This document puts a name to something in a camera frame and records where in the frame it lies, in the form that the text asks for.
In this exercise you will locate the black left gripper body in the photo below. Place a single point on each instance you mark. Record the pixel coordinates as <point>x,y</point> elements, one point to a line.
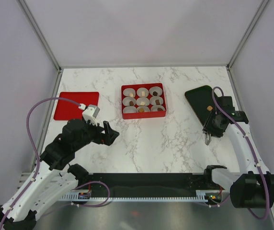
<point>92,133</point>

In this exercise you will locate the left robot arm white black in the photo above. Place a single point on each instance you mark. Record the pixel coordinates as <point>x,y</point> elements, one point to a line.
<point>33,198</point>

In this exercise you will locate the dark green tray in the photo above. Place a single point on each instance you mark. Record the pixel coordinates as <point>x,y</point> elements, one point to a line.
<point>199,100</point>

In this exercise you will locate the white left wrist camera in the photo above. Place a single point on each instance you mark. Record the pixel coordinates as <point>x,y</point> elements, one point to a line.
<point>90,113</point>

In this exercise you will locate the red chocolate box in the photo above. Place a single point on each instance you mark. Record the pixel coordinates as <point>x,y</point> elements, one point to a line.
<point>150,107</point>

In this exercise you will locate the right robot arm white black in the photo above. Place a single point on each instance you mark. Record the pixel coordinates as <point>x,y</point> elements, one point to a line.
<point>254,187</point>

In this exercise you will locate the metal tweezers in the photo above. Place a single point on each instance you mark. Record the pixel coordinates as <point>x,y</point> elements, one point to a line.
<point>207,140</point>

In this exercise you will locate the white slotted cable duct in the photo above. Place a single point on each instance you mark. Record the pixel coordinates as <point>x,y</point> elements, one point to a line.
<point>144,196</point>

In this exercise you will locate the red box lid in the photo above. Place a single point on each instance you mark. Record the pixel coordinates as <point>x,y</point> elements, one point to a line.
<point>66,110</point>

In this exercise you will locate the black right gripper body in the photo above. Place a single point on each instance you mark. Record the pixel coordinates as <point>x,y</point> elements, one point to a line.
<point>211,126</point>

